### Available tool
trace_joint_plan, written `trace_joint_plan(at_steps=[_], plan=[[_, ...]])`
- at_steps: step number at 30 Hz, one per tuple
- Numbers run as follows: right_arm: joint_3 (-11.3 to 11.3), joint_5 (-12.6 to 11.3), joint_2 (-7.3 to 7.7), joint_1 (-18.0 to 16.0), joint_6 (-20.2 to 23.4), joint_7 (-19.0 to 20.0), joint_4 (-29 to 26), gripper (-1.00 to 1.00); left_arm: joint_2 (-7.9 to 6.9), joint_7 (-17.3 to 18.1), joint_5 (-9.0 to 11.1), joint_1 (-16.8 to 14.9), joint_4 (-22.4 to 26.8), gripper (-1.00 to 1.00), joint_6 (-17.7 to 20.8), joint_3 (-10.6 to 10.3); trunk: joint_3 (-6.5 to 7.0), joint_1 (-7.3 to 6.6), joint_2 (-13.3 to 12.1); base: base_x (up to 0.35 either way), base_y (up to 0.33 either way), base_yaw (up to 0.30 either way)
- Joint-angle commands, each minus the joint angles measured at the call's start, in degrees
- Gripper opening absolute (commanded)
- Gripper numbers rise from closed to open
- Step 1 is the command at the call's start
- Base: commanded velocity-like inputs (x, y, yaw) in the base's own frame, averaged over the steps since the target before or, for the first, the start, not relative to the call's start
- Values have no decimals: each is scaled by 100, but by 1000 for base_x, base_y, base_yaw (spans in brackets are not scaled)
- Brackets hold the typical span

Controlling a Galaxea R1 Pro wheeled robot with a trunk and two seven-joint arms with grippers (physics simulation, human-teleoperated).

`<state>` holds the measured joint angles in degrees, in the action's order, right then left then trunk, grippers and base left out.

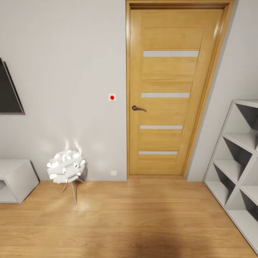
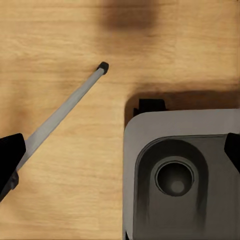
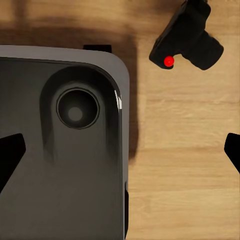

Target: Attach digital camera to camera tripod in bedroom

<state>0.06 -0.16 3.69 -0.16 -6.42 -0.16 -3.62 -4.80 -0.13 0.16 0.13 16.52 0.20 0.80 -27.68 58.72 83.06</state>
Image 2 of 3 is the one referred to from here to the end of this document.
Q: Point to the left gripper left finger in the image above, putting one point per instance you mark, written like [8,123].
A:
[12,150]

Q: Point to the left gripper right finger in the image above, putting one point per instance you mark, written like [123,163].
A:
[232,149]

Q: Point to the camera tripod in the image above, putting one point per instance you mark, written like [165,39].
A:
[46,129]

